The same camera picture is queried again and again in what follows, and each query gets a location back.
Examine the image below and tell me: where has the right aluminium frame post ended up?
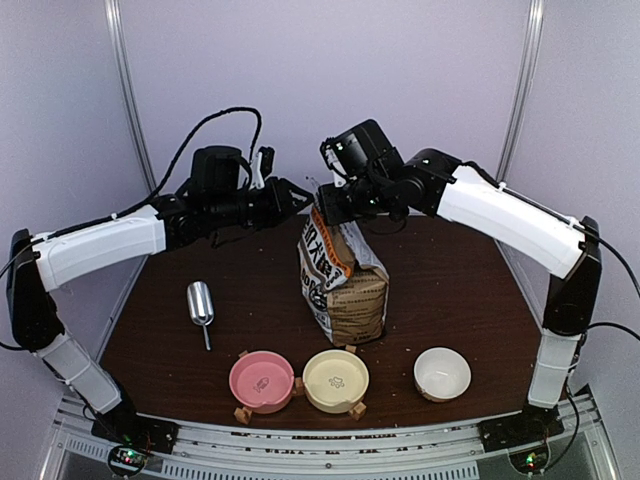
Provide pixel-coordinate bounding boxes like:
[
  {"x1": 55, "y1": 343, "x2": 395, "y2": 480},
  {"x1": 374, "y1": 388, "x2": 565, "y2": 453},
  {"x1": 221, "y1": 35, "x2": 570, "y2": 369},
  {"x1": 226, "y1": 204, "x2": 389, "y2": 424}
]
[{"x1": 497, "y1": 0, "x2": 545, "y2": 181}]

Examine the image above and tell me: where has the yellow pet bowl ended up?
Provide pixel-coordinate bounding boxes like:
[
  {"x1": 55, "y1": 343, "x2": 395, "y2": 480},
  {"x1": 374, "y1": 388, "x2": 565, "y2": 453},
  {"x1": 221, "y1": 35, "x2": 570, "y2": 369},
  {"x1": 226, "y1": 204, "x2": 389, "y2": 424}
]
[{"x1": 302, "y1": 349, "x2": 370, "y2": 414}]

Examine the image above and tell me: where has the white ceramic bowl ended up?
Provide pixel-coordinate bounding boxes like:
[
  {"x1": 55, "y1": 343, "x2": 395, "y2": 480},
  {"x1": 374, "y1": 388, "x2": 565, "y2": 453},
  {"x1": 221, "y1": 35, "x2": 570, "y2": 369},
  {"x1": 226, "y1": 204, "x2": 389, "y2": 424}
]
[{"x1": 413, "y1": 347, "x2": 472, "y2": 403}]

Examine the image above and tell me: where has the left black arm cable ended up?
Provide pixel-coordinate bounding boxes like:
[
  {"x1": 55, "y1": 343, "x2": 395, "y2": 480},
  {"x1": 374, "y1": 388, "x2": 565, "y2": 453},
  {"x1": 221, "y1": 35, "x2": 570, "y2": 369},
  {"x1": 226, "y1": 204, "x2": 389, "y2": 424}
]
[{"x1": 152, "y1": 106, "x2": 264, "y2": 194}]

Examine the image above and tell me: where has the pink pet bowl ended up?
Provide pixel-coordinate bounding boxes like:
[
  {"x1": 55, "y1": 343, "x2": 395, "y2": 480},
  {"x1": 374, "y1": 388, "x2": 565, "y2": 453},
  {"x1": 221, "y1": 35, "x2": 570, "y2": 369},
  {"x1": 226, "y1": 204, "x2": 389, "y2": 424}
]
[{"x1": 229, "y1": 351, "x2": 295, "y2": 414}]

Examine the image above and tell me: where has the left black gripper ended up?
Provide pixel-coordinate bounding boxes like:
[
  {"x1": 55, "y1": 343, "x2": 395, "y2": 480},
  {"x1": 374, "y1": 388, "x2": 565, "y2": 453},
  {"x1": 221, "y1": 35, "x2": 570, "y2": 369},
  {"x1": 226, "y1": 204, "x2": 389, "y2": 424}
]
[{"x1": 208, "y1": 175, "x2": 315, "y2": 231}]

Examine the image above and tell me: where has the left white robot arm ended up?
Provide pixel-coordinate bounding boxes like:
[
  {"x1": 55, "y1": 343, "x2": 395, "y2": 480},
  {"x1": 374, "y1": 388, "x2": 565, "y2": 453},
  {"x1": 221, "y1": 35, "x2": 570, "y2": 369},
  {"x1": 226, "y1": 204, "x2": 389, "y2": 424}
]
[{"x1": 6, "y1": 146, "x2": 313, "y2": 445}]

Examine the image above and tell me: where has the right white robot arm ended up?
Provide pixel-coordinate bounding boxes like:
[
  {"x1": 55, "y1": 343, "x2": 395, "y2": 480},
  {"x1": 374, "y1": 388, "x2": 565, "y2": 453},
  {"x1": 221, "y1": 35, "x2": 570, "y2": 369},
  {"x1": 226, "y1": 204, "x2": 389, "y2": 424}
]
[{"x1": 319, "y1": 119, "x2": 602, "y2": 451}]

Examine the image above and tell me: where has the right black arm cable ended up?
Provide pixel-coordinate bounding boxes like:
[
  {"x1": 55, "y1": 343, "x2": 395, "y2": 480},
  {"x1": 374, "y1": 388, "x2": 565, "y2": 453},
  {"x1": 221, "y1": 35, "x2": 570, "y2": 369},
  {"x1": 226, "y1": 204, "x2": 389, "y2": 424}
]
[{"x1": 579, "y1": 234, "x2": 640, "y2": 346}]

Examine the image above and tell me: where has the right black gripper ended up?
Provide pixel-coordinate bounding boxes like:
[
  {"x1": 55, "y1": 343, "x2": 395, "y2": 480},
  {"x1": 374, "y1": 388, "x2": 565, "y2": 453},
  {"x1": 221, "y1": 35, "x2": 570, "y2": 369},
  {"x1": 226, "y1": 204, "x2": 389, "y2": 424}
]
[{"x1": 318, "y1": 174, "x2": 392, "y2": 225}]

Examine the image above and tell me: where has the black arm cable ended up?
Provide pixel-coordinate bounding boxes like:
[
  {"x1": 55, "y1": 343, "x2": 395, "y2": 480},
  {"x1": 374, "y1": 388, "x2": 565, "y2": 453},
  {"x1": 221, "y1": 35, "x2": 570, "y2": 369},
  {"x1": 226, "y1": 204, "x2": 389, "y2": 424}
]
[
  {"x1": 152, "y1": 106, "x2": 264, "y2": 194},
  {"x1": 579, "y1": 234, "x2": 640, "y2": 346}
]

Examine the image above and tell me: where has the left aluminium frame post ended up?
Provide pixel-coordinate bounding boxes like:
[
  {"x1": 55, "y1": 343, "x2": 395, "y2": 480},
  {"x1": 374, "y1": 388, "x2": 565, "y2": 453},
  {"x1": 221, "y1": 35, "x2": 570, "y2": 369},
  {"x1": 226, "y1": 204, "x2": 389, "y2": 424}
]
[{"x1": 104, "y1": 0, "x2": 157, "y2": 192}]

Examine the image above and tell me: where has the brown dog food bag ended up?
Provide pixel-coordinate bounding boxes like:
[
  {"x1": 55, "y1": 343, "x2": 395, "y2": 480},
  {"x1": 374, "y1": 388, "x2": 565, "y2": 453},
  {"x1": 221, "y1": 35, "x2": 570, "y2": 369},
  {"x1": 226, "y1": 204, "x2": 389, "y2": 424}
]
[{"x1": 297, "y1": 193, "x2": 390, "y2": 347}]

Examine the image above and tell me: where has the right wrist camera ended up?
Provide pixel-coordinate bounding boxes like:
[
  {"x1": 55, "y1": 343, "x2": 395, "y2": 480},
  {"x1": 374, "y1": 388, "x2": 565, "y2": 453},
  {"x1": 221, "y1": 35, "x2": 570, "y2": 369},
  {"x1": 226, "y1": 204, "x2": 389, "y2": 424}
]
[{"x1": 319, "y1": 137, "x2": 350, "y2": 188}]

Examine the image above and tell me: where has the wooden bowl stand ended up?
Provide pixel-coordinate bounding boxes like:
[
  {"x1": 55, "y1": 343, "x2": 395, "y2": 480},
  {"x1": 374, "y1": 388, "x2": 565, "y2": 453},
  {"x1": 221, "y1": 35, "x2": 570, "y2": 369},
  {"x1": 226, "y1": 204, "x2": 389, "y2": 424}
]
[{"x1": 234, "y1": 347, "x2": 366, "y2": 425}]

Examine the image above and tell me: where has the front aluminium rail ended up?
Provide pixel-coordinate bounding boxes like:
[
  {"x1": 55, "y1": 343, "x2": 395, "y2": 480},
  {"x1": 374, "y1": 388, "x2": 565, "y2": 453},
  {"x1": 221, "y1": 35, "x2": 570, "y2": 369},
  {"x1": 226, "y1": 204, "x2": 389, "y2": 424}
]
[{"x1": 36, "y1": 394, "x2": 622, "y2": 479}]

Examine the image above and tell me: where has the metal food scoop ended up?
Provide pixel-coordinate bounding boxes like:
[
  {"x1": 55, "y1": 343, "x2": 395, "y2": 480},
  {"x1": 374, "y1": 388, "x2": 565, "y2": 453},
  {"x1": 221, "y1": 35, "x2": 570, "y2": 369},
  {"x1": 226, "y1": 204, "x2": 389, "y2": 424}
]
[{"x1": 187, "y1": 281, "x2": 215, "y2": 351}]

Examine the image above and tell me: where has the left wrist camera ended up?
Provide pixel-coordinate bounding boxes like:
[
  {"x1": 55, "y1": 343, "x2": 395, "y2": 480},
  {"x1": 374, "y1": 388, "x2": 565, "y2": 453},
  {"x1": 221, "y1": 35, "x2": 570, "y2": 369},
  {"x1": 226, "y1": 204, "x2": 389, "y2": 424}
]
[{"x1": 250, "y1": 146, "x2": 275, "y2": 189}]

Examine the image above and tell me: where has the aluminium frame post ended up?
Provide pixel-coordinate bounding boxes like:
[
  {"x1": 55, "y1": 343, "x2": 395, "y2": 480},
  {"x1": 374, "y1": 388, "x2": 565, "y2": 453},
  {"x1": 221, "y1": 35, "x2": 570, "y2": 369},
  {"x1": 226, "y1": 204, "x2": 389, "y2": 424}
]
[
  {"x1": 104, "y1": 0, "x2": 157, "y2": 192},
  {"x1": 497, "y1": 0, "x2": 545, "y2": 181}
]

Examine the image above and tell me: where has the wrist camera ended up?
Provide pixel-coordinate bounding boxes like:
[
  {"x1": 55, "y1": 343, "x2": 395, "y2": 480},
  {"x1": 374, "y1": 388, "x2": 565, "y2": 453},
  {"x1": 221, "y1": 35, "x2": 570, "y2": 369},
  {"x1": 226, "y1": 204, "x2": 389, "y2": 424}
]
[
  {"x1": 250, "y1": 146, "x2": 275, "y2": 189},
  {"x1": 319, "y1": 137, "x2": 350, "y2": 188}
]

